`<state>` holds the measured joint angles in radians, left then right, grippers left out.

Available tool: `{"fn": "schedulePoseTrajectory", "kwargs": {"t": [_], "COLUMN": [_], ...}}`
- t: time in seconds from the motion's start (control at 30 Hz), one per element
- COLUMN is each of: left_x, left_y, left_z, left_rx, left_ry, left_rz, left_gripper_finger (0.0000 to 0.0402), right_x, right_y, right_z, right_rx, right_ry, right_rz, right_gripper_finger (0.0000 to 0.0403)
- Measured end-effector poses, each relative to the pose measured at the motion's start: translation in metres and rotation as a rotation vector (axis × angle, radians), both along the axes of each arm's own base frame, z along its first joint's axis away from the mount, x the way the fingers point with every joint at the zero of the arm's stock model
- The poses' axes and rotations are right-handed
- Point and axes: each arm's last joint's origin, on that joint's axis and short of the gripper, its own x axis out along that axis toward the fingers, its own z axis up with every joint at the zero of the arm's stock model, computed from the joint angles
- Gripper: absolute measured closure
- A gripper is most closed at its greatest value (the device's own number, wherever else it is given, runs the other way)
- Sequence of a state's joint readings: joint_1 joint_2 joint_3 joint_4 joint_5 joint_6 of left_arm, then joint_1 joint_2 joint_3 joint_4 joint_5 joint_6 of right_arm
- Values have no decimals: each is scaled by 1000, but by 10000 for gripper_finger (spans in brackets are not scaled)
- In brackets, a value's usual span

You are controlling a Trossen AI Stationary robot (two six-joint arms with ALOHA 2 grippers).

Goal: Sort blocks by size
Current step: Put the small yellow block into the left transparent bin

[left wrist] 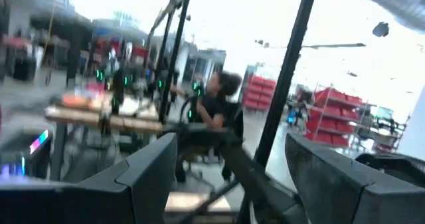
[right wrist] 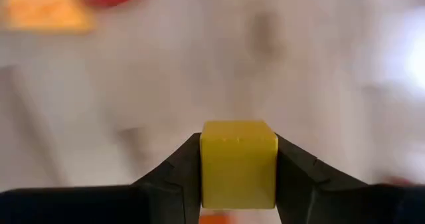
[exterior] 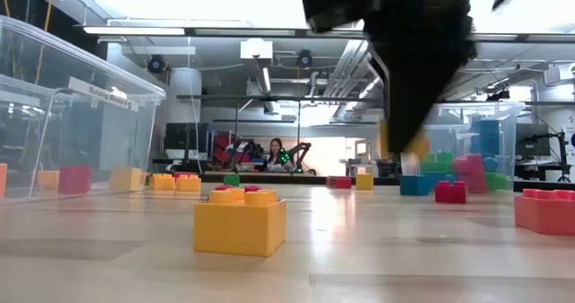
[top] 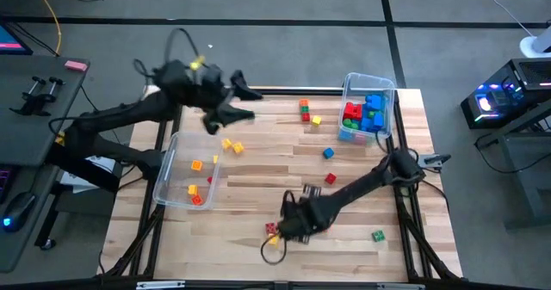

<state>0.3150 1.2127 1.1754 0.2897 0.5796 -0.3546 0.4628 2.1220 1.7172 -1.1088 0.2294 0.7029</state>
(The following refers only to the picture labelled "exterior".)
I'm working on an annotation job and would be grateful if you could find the clear labelled plastic bin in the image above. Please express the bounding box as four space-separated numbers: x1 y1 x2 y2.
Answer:
0 13 167 204

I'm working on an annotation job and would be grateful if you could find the long ceiling light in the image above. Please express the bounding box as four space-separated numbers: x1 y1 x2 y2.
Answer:
82 25 186 37

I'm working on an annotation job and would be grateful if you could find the green two-stud block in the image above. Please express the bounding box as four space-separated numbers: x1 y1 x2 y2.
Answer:
484 172 509 193
421 151 456 174

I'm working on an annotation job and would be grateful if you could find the black monitor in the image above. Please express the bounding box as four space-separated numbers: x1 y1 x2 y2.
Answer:
163 121 213 152
515 122 553 157

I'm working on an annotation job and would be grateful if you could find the small dark red block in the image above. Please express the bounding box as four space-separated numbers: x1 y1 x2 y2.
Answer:
214 184 262 192

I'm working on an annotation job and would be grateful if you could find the long blue block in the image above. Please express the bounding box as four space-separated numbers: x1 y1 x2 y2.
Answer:
468 119 501 158

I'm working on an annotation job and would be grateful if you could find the small blue block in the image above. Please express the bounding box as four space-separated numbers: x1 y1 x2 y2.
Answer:
399 174 433 198

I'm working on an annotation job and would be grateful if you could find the black monitor stand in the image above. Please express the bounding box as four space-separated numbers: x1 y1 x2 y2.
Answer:
533 129 574 183

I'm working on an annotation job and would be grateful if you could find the medium blue block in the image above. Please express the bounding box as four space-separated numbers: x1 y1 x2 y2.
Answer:
421 171 456 191

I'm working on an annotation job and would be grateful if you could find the large red block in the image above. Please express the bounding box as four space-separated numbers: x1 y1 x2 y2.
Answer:
453 154 489 194

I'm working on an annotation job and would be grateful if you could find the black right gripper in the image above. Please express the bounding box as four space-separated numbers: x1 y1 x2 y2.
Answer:
298 0 530 155

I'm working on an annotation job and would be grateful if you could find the black round ceiling fixture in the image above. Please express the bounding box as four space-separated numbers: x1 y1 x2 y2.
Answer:
295 49 314 70
146 54 169 76

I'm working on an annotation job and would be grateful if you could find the small yellow block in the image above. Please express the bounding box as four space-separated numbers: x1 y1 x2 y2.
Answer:
193 188 288 258
355 173 376 192
149 173 177 192
37 169 61 192
175 174 202 193
378 121 431 161
108 165 146 192

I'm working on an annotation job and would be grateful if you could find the yellow cable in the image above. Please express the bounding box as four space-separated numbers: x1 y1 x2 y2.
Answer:
41 0 58 33

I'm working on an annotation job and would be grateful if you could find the red two-stud block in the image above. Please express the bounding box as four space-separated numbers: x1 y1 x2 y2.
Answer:
57 165 93 195

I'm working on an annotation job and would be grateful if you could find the red storage rack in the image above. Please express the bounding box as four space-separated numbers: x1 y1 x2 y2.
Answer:
213 132 240 165

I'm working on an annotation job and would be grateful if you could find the white ceiling box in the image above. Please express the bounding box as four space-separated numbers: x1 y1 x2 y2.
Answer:
239 38 274 61

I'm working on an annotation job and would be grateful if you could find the person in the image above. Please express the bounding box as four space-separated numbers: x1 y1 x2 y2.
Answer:
266 137 288 173

